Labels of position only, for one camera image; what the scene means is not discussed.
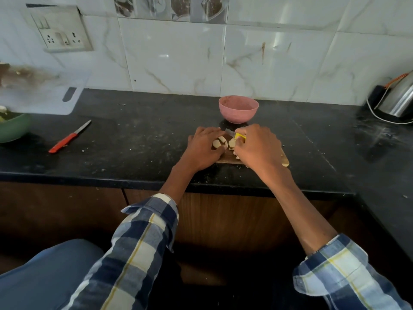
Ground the steel electric kettle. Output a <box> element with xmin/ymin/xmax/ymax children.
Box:
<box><xmin>376</xmin><ymin>71</ymin><xmax>413</xmax><ymax>119</ymax></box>

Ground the wooden cutting board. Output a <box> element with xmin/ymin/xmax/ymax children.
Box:
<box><xmin>214</xmin><ymin>128</ymin><xmax>290</xmax><ymax>168</ymax></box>

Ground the green bowl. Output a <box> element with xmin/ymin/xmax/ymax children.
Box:
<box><xmin>0</xmin><ymin>106</ymin><xmax>32</xmax><ymax>144</ymax></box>

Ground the person's right hand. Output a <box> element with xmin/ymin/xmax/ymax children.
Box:
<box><xmin>233</xmin><ymin>123</ymin><xmax>286</xmax><ymax>180</ymax></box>

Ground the pink plastic bowl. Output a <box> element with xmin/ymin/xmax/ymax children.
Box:
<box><xmin>218</xmin><ymin>95</ymin><xmax>259</xmax><ymax>124</ymax></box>

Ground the person's right forearm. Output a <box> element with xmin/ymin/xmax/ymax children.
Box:
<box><xmin>258</xmin><ymin>171</ymin><xmax>413</xmax><ymax>310</ymax></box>

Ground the wall switch socket plate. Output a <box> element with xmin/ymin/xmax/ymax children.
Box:
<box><xmin>26</xmin><ymin>4</ymin><xmax>94</xmax><ymax>54</ymax></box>

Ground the red handled knife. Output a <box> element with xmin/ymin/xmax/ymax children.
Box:
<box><xmin>48</xmin><ymin>119</ymin><xmax>92</xmax><ymax>154</ymax></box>

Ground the person's left hand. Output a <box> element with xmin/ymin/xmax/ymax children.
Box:
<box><xmin>178</xmin><ymin>126</ymin><xmax>227</xmax><ymax>174</ymax></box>

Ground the white plastic cutting board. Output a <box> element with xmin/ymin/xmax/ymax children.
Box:
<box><xmin>0</xmin><ymin>63</ymin><xmax>90</xmax><ymax>116</ymax></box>

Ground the wooden cabinet front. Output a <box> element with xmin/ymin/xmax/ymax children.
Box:
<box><xmin>0</xmin><ymin>181</ymin><xmax>357</xmax><ymax>255</ymax></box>

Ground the orange cord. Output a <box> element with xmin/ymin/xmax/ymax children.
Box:
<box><xmin>383</xmin><ymin>72</ymin><xmax>411</xmax><ymax>90</ymax></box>

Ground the yellow handled knife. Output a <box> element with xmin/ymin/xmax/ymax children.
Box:
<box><xmin>225</xmin><ymin>128</ymin><xmax>247</xmax><ymax>141</ymax></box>

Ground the person's blue trouser leg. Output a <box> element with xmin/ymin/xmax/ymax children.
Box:
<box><xmin>0</xmin><ymin>239</ymin><xmax>106</xmax><ymax>310</ymax></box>

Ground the person's left forearm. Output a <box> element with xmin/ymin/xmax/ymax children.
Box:
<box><xmin>61</xmin><ymin>161</ymin><xmax>197</xmax><ymax>310</ymax></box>

